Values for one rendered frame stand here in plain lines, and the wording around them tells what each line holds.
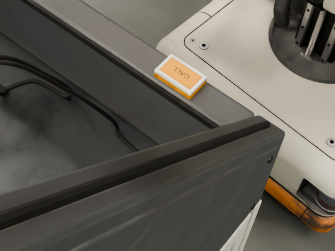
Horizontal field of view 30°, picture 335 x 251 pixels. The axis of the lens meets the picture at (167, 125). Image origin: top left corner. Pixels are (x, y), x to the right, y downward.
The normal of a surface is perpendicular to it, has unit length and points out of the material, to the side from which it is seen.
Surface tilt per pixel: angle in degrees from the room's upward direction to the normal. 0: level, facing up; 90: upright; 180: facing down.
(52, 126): 0
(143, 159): 43
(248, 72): 0
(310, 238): 0
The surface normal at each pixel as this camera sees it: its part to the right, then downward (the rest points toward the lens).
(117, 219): 0.78, 0.54
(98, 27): 0.04, -0.54
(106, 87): -0.63, 0.64
